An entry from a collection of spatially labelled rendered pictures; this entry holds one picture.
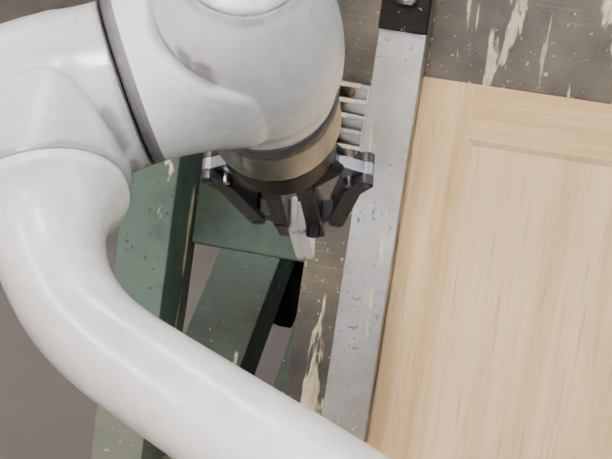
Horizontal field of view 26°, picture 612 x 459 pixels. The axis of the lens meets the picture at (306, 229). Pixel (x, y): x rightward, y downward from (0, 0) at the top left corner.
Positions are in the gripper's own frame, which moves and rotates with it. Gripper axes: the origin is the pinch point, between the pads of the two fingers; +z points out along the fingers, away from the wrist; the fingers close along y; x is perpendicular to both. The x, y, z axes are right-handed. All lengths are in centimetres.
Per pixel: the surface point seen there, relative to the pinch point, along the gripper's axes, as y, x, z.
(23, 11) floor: 108, -141, 218
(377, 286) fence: -4.7, -5.6, 32.3
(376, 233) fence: -4.4, -10.6, 29.7
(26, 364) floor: 74, -27, 163
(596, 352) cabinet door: -27.8, -0.3, 35.5
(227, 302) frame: 18, -15, 72
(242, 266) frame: 17, -21, 75
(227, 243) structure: 12.9, -12.2, 39.2
